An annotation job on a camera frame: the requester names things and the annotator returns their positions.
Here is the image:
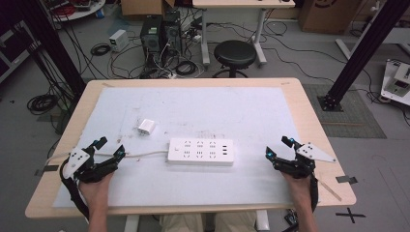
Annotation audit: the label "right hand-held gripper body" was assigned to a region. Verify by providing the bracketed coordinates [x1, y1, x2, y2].
[272, 141, 337, 180]

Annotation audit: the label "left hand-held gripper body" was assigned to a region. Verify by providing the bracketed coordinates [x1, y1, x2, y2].
[62, 146, 119, 185]

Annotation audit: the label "person's left hand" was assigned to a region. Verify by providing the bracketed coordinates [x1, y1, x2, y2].
[78, 171, 115, 209]

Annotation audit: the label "person's right hand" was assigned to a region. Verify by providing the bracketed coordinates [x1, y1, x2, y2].
[280, 171, 313, 207]

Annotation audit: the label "black tape strip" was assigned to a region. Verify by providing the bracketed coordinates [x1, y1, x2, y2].
[34, 164, 61, 177]
[335, 175, 359, 186]

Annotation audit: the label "white charger plug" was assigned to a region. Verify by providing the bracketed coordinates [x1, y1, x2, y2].
[136, 118, 157, 136]

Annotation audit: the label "thin wooden strip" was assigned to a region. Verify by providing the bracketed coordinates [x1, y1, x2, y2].
[316, 178, 343, 203]

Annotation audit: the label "dark floor mat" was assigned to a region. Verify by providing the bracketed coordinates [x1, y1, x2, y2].
[302, 83, 388, 140]

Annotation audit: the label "white power strip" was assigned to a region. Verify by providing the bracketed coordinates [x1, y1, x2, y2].
[166, 137, 236, 167]

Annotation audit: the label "black tape cross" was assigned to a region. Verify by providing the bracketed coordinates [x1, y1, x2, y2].
[335, 207, 367, 224]

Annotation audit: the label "white table mat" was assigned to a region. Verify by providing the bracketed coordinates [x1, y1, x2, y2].
[52, 85, 304, 208]

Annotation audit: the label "person's legs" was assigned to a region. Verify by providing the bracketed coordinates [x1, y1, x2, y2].
[159, 210, 259, 232]

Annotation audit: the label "black round stool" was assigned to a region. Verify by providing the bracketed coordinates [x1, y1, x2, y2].
[212, 40, 258, 79]

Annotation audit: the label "white power supply box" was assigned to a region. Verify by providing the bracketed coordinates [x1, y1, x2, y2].
[108, 29, 131, 53]

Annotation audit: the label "black computer tower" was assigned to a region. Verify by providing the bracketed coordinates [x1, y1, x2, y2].
[161, 10, 184, 58]
[139, 14, 164, 70]

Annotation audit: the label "white device with panel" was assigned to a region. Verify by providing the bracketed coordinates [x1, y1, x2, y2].
[380, 58, 410, 107]

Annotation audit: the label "large cardboard box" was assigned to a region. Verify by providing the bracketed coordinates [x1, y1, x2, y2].
[297, 0, 363, 36]

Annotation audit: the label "round white table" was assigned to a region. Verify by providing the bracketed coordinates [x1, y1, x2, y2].
[42, 0, 107, 23]

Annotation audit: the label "white desk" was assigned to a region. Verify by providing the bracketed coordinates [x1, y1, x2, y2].
[191, 0, 296, 68]

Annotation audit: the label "white power strip cable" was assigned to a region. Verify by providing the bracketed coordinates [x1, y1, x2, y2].
[44, 149, 170, 166]

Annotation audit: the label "coiled black cable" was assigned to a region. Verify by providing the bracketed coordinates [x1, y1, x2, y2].
[90, 43, 112, 57]
[26, 93, 60, 116]
[174, 60, 198, 77]

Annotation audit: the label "black metal post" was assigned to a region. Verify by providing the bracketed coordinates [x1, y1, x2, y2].
[15, 0, 87, 98]
[316, 0, 410, 113]

